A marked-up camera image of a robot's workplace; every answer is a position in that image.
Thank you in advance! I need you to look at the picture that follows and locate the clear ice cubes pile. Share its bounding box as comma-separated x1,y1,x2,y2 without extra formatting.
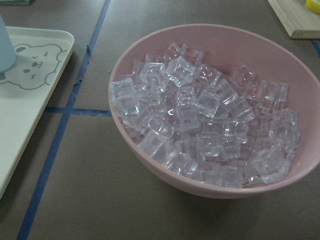
110,43,301,188

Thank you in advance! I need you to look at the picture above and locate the blue plastic cup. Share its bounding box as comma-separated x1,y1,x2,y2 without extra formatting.
0,16,17,73

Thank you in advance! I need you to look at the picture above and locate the cream bear tray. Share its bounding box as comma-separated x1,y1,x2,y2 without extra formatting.
0,26,75,194

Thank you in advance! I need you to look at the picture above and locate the wooden cutting board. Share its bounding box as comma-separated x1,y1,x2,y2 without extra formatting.
267,0,320,40

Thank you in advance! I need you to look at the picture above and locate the half lemon slice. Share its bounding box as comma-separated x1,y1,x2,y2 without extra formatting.
305,0,320,14

